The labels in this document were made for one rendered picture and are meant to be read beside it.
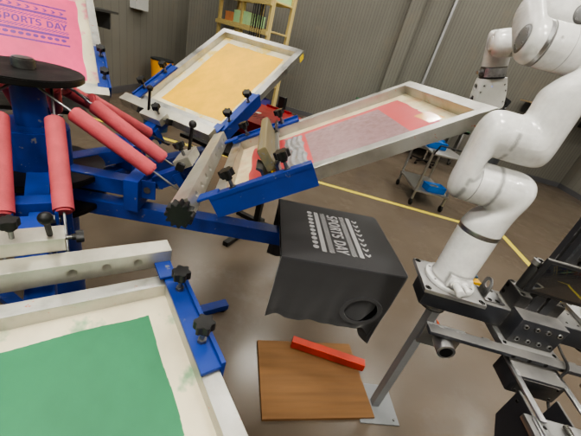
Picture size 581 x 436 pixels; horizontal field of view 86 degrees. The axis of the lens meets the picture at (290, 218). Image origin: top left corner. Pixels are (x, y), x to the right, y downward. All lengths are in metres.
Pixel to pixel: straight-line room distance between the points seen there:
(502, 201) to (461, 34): 8.47
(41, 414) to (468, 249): 0.90
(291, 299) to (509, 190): 0.78
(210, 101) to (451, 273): 1.42
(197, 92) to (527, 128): 1.54
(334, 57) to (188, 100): 7.13
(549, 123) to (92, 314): 1.02
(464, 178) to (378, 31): 8.14
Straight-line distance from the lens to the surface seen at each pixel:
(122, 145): 1.16
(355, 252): 1.23
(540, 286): 0.97
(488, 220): 0.83
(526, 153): 0.79
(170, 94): 1.93
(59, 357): 0.79
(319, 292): 1.20
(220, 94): 1.84
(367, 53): 8.79
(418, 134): 0.90
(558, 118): 0.80
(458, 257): 0.86
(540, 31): 0.83
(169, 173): 1.19
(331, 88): 8.80
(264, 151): 0.92
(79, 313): 0.86
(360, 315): 1.32
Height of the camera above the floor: 1.57
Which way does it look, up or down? 28 degrees down
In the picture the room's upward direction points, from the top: 16 degrees clockwise
